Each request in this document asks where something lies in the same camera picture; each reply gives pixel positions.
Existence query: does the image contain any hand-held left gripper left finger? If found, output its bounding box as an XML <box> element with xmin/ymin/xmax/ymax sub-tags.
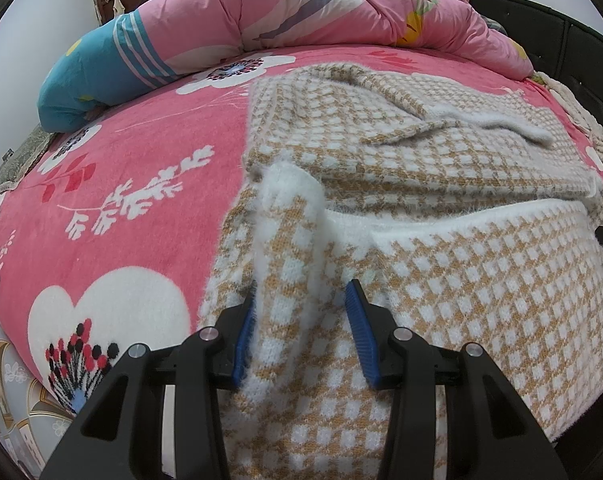
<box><xmin>40</xmin><ymin>280</ymin><xmax>258</xmax><ymax>480</ymax></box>

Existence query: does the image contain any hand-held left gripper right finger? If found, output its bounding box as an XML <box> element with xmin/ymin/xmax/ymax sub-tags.
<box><xmin>344</xmin><ymin>279</ymin><xmax>567</xmax><ymax>480</ymax></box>

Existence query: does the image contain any beige checked knit cardigan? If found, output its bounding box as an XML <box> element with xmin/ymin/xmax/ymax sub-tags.
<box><xmin>196</xmin><ymin>62</ymin><xmax>603</xmax><ymax>480</ymax></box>

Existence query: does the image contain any cream fluffy garment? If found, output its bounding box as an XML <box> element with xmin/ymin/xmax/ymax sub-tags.
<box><xmin>534</xmin><ymin>71</ymin><xmax>603</xmax><ymax>186</ymax></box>

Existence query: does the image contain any black padded headboard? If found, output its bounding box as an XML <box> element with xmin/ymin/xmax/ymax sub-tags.
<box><xmin>471</xmin><ymin>0</ymin><xmax>603</xmax><ymax>131</ymax></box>

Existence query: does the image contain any pink floral blanket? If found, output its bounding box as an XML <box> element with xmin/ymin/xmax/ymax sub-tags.
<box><xmin>0</xmin><ymin>42</ymin><xmax>603</xmax><ymax>416</ymax></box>

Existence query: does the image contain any grey ornate bed sheet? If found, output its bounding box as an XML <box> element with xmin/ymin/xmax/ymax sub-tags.
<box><xmin>0</xmin><ymin>300</ymin><xmax>82</xmax><ymax>476</ymax></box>

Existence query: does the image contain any grey patterned cloth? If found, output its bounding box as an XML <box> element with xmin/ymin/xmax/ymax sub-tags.
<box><xmin>0</xmin><ymin>127</ymin><xmax>52</xmax><ymax>193</ymax></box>

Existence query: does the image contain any pink and blue quilt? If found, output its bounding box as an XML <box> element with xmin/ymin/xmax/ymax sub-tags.
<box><xmin>36</xmin><ymin>0</ymin><xmax>535</xmax><ymax>133</ymax></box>

